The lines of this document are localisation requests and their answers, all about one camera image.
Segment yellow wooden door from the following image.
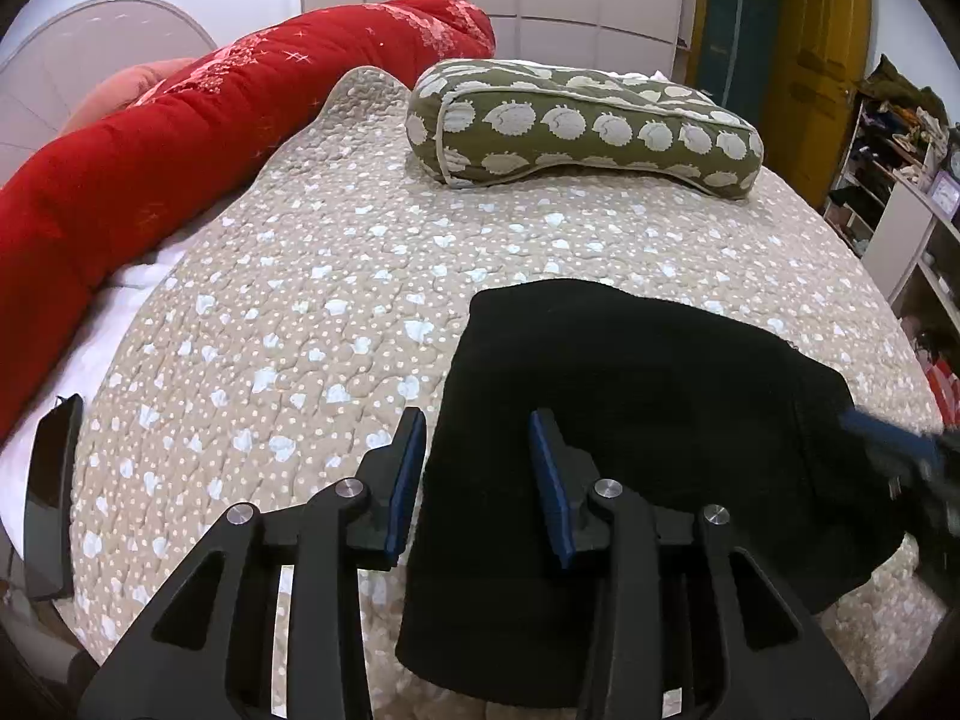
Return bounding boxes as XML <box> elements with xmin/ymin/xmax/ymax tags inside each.
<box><xmin>760</xmin><ymin>0</ymin><xmax>871</xmax><ymax>210</ymax></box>

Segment black smartphone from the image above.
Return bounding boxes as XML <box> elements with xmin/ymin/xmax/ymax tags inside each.
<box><xmin>23</xmin><ymin>394</ymin><xmax>83</xmax><ymax>601</ymax></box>

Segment pink pillow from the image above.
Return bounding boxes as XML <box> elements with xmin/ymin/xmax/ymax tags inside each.
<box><xmin>60</xmin><ymin>57</ymin><xmax>194</xmax><ymax>135</ymax></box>

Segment red blanket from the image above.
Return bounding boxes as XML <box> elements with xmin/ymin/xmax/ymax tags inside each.
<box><xmin>2</xmin><ymin>0</ymin><xmax>496</xmax><ymax>431</ymax></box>

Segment black pants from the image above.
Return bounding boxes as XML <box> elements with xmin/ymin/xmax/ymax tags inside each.
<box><xmin>396</xmin><ymin>280</ymin><xmax>903</xmax><ymax>709</ymax></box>

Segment white shelf unit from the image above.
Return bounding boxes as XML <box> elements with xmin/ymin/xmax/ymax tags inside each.
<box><xmin>887</xmin><ymin>181</ymin><xmax>958</xmax><ymax>362</ymax></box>

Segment white bed sheet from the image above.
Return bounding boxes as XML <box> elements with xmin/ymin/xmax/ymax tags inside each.
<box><xmin>0</xmin><ymin>239</ymin><xmax>189</xmax><ymax>542</ymax></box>

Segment olive patterned pillow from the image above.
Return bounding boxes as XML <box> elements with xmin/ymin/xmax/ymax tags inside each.
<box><xmin>405</xmin><ymin>59</ymin><xmax>765</xmax><ymax>200</ymax></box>

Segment round pink headboard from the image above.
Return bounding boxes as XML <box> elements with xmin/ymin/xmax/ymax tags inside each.
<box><xmin>2</xmin><ymin>0</ymin><xmax>215</xmax><ymax>179</ymax></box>

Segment red cardboard box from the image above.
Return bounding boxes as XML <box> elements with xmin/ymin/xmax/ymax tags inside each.
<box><xmin>926</xmin><ymin>358</ymin><xmax>960</xmax><ymax>429</ymax></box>

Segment beige dotted quilt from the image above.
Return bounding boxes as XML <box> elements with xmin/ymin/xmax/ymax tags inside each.
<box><xmin>62</xmin><ymin>68</ymin><xmax>958</xmax><ymax>718</ymax></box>

